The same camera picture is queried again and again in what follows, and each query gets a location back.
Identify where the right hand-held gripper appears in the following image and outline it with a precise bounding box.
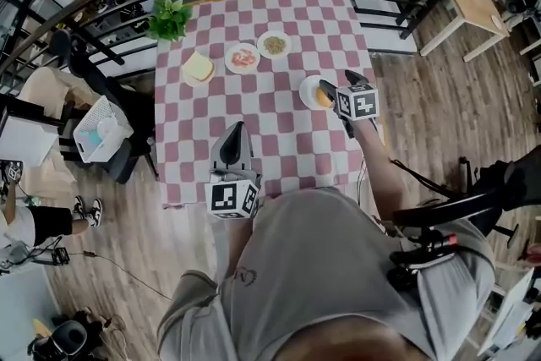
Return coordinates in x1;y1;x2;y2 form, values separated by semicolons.
317;68;380;140

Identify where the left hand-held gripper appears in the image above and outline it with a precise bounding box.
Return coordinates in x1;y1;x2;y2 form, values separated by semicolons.
204;121;264;222

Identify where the yellow bun food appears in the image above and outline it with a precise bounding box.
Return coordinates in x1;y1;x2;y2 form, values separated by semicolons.
315;88;336;110

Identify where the white plate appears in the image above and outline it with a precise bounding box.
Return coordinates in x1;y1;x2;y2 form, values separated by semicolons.
256;30;293;60
298;74;339;112
181;50;217;89
224;42;261;75

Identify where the green-brown chopped food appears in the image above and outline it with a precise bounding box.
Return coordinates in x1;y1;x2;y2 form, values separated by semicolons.
263;36;287;54

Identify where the yellow sandwich bread food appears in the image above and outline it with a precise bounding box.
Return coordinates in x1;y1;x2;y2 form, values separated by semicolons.
183;51;216;84

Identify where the red sliced food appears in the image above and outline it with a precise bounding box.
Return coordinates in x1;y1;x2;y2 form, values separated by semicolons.
230;49;258;68

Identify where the person's left forearm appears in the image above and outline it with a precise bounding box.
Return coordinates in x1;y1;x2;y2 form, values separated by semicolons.
210;216;255;284

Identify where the person's right forearm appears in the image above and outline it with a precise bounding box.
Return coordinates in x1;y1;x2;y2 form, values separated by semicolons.
351;118;407;222

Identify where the pink white chequered tablecloth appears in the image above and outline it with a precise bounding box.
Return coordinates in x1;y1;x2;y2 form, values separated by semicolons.
153;0;385;209

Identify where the black chair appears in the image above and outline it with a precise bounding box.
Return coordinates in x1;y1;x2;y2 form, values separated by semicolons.
388;147;541;267
50;28;161;185

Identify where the white plastic basket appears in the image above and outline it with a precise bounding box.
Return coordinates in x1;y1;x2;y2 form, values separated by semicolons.
72;94;135;164

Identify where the green potted plant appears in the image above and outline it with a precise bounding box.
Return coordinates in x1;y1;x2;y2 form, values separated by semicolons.
145;0;194;43

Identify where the person's grey shirt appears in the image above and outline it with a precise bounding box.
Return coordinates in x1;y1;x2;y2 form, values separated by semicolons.
156;186;496;361

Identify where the beige armchair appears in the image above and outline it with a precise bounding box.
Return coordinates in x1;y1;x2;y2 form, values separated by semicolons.
16;66;88;122

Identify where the white flat board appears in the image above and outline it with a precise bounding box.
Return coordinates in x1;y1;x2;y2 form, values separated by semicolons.
0;113;60;168

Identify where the black round machine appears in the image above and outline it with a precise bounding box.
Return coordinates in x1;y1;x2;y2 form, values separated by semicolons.
27;307;124;361

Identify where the white side table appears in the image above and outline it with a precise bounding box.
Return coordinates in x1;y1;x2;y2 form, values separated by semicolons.
476;267;536;357

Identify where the black floor cable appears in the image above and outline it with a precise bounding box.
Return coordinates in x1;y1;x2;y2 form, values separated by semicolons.
67;249;173;302

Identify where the black device with red ring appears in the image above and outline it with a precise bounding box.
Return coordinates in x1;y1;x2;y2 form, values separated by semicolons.
387;232;458;292

